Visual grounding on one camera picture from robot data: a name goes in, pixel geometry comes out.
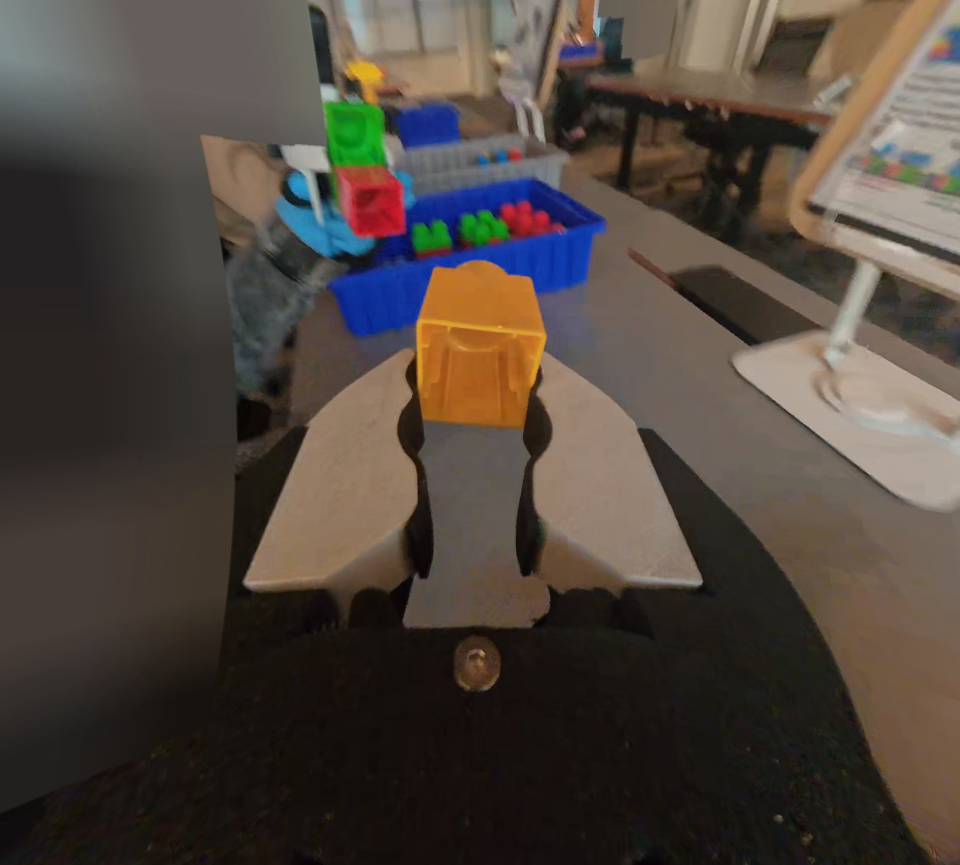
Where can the blue bin with toy blocks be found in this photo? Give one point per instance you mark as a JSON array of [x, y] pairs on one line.
[[480, 280]]

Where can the framed sign on white stand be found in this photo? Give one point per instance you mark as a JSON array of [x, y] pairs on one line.
[[885, 205]]

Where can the brown office table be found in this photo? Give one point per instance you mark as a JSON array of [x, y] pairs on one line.
[[712, 96]]

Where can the yellow block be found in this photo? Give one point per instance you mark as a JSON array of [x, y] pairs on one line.
[[365, 81]]

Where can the grey plastic bin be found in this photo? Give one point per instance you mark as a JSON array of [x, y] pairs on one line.
[[487, 171]]

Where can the pile of red blocks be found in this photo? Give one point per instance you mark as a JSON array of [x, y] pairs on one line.
[[529, 218]]

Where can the green mega block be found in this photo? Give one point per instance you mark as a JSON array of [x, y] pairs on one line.
[[356, 134]]

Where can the black flat pad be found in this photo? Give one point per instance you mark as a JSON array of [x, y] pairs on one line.
[[739, 306]]

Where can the small distant blue bin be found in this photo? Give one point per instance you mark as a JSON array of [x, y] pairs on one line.
[[581, 51]]

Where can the red mega block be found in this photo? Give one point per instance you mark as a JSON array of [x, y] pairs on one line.
[[369, 201]]

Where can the blue plastic bin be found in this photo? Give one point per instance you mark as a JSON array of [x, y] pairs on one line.
[[424, 124]]

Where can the small green block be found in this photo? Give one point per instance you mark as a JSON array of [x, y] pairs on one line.
[[431, 239], [484, 227]]

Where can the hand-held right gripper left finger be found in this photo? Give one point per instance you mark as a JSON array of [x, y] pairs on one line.
[[337, 490]]

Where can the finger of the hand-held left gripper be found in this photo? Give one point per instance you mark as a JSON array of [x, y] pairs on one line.
[[307, 158]]

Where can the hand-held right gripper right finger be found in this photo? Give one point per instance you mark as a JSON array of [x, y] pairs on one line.
[[607, 497]]

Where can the person's left hand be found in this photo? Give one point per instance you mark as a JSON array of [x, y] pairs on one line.
[[330, 239]]

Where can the orange mega block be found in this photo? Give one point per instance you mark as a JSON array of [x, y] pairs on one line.
[[480, 355]]

